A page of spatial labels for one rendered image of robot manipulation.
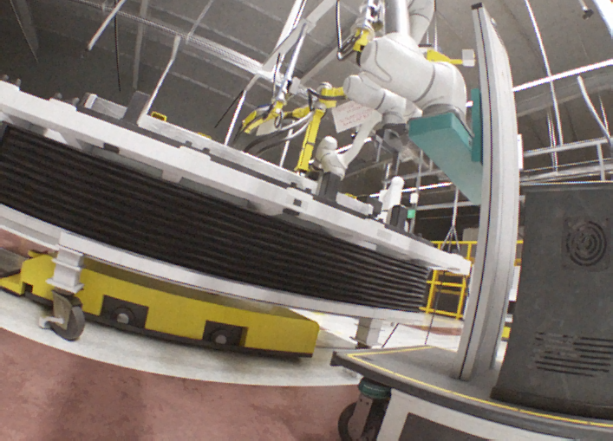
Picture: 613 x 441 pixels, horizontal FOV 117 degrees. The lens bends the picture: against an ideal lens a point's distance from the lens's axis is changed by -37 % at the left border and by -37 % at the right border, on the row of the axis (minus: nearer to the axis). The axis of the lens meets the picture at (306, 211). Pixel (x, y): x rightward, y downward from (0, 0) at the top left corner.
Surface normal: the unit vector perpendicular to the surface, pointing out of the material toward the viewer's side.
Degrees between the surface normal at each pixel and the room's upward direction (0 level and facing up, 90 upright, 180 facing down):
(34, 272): 90
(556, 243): 90
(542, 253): 90
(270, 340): 90
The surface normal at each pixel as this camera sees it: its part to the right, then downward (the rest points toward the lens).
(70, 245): 0.50, -0.07
